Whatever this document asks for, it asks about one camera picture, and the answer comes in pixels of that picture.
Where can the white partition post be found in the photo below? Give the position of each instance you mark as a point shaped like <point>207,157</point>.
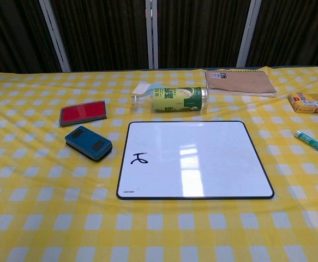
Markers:
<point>152,32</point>
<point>248,35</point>
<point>55,35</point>

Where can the yellow white checked tablecloth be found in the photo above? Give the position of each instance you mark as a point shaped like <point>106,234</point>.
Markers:
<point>66,218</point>

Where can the white dry-erase board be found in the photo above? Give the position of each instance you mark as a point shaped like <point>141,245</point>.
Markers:
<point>202,163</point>

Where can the white and blue paper card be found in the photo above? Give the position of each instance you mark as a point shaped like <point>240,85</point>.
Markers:
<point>142,88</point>

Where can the yellow printed carton box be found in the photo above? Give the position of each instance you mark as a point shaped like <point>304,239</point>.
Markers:
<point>311,103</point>

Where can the brown spiral notebook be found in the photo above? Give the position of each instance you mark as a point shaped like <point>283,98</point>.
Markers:
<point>243,82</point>

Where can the clear bottle green label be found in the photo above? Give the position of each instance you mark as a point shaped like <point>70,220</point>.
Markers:
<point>175,101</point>

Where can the blue whiteboard eraser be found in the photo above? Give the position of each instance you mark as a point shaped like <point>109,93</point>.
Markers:
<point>86,140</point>

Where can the green marker pen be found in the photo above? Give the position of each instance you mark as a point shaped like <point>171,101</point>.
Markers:
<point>314,143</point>

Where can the black pleated curtain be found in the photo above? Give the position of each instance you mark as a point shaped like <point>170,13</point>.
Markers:
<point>107,32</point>

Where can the red pad grey frame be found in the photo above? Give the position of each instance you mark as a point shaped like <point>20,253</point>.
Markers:
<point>82,112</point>

